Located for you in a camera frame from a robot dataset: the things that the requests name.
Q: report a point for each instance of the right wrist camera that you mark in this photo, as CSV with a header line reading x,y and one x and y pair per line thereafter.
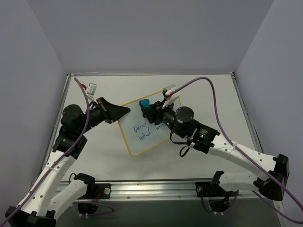
x,y
170,94

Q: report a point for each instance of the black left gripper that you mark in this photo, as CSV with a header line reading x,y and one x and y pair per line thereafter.
x,y
104,111

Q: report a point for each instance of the yellow framed whiteboard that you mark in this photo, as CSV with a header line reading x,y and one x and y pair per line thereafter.
x,y
139,135

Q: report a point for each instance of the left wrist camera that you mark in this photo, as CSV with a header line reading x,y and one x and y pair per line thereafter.
x,y
90,91

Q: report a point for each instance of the blue whiteboard eraser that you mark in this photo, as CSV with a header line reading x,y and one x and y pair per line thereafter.
x,y
144,103

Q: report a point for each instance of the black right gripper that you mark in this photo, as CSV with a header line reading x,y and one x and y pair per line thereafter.
x,y
155,113

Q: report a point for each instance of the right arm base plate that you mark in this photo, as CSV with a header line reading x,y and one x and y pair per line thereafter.
x,y
204,189

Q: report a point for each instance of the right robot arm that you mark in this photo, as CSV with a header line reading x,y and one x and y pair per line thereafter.
x,y
264,173

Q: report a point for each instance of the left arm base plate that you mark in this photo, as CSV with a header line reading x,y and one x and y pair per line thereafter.
x,y
100,191

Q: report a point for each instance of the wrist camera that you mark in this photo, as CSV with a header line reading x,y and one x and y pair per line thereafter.
x,y
90,91
170,94

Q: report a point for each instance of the aluminium front rail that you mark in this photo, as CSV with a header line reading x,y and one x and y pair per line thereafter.
x,y
153,190

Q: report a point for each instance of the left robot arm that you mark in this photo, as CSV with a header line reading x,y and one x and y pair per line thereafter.
x,y
42,207

